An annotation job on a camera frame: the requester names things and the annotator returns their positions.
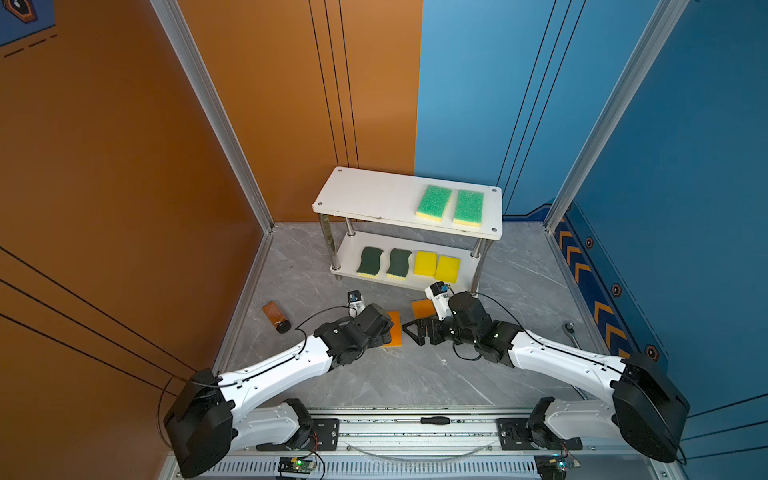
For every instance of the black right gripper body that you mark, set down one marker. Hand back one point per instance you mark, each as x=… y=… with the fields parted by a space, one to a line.
x=460 y=336

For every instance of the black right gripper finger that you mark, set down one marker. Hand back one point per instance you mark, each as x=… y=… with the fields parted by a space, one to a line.
x=421 y=339
x=425 y=326

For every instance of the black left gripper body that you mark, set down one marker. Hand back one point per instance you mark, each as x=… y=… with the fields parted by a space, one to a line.
x=382 y=339

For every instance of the orange sponge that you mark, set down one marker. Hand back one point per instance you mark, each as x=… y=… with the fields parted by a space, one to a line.
x=422 y=309
x=395 y=331

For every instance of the yellow sponge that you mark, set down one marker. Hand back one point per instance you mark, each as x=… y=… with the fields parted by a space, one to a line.
x=447 y=269
x=425 y=263

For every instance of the green wavy sponge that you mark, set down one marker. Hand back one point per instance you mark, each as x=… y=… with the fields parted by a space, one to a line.
x=399 y=263
x=370 y=262

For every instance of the light green sponge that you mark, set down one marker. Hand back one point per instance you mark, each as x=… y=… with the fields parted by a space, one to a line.
x=469 y=208
x=433 y=203

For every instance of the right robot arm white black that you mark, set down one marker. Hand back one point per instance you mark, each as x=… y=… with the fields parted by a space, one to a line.
x=632 y=399

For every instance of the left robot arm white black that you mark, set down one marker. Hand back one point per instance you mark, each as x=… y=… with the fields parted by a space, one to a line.
x=215 y=415

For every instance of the white two-tier shelf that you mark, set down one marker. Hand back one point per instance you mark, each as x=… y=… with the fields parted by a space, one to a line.
x=389 y=199

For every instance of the left green circuit board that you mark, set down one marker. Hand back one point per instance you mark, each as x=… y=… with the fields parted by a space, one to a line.
x=298 y=467

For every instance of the green circuit board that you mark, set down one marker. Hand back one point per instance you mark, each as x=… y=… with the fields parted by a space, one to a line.
x=298 y=467
x=555 y=468

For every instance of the right green circuit board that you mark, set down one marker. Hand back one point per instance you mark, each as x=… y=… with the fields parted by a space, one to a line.
x=555 y=468

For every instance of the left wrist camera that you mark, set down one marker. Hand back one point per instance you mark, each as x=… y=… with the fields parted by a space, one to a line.
x=355 y=303

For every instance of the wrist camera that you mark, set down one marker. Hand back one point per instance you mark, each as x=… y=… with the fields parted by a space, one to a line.
x=355 y=303
x=439 y=294

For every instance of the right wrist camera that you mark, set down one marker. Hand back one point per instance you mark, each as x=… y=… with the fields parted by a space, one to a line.
x=439 y=294

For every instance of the brown sponge by wall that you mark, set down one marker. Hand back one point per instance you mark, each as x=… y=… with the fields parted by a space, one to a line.
x=276 y=317

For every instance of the black screwdriver on rail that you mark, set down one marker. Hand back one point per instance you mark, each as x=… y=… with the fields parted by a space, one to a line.
x=435 y=420

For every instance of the red handled ratchet tool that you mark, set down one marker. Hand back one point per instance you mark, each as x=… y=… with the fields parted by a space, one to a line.
x=569 y=328

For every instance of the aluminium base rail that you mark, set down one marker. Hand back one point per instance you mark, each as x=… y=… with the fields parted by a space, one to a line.
x=479 y=443

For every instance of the right aluminium corner post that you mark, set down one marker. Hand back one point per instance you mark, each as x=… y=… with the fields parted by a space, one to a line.
x=654 y=36

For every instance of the aluminium corner post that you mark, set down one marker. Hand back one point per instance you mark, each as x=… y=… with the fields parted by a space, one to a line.
x=654 y=36
x=176 y=29

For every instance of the left aluminium corner post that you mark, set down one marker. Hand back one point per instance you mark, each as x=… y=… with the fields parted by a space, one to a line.
x=176 y=29

